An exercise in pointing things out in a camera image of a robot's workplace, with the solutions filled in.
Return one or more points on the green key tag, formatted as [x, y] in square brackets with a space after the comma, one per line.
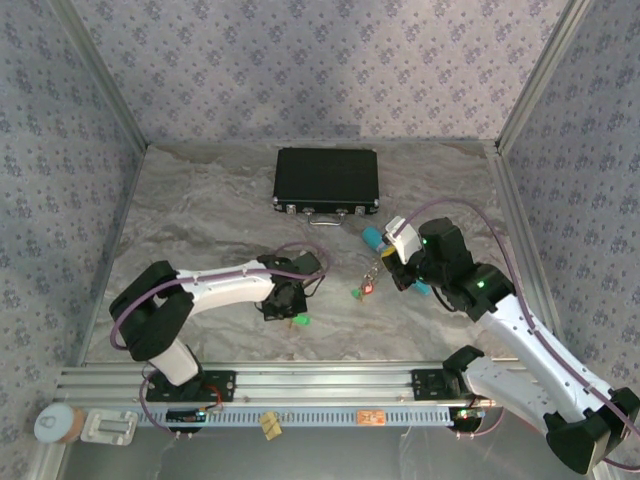
[301, 320]
[357, 293]

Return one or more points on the orange label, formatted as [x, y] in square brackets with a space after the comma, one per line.
[370, 417]

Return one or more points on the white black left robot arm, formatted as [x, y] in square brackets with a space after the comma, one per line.
[225, 287]

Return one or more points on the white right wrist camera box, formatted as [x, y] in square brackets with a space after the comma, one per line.
[407, 242]

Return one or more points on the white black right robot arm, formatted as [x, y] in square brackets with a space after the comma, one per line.
[525, 340]

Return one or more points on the metal disc with key rings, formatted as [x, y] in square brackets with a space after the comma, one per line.
[372, 275]

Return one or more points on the tape roll with white lid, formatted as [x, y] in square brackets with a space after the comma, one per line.
[55, 425]

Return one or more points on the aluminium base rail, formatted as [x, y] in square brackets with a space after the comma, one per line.
[325, 385]

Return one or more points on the aluminium frame post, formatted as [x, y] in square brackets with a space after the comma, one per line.
[100, 75]
[542, 75]

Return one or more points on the teal marker pen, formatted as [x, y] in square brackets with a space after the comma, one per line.
[372, 237]

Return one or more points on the aluminium side rail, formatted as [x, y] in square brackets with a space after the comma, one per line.
[525, 225]
[112, 225]

